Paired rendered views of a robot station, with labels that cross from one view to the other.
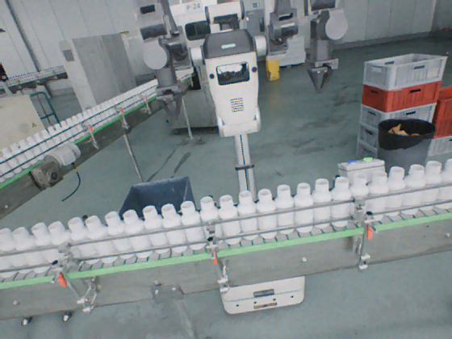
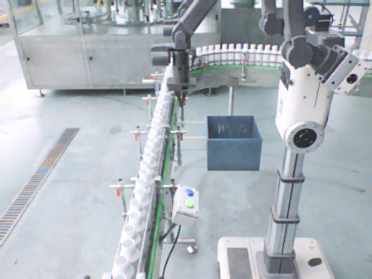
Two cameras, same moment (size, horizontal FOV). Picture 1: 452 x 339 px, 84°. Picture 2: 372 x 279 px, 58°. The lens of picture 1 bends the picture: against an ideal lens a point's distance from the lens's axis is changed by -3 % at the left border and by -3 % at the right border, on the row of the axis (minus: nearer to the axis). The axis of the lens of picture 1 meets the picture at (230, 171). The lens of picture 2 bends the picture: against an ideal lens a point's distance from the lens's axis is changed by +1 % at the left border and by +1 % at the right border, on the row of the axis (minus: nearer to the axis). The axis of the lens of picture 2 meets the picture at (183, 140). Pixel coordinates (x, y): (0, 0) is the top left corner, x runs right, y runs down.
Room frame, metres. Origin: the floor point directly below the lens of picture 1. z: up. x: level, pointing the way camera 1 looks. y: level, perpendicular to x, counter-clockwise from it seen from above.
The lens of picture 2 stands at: (0.84, -1.42, 1.89)
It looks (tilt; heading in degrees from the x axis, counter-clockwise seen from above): 30 degrees down; 93
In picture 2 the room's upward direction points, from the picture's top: 2 degrees counter-clockwise
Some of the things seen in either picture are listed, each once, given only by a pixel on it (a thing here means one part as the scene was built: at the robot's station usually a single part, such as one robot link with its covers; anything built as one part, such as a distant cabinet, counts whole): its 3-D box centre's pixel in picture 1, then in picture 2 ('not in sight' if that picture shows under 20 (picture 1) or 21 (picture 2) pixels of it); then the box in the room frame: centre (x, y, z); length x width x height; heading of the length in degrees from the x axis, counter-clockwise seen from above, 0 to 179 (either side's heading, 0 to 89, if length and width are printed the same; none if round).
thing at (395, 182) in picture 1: (392, 191); (142, 208); (0.64, -0.51, 1.08); 0.06 x 0.06 x 0.17
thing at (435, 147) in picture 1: (438, 137); not in sight; (2.67, -2.58, 0.11); 0.61 x 0.41 x 0.22; 92
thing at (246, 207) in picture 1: (248, 215); (156, 142); (0.64, -0.03, 1.08); 0.06 x 0.06 x 0.17
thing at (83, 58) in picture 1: (93, 81); not in sight; (6.40, 2.82, 0.96); 0.82 x 0.50 x 1.91; 162
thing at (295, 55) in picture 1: (284, 52); not in sight; (10.22, -2.70, 0.50); 1.24 x 1.03 x 1.00; 92
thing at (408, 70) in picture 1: (402, 70); not in sight; (2.57, -1.88, 1.00); 0.61 x 0.41 x 0.22; 97
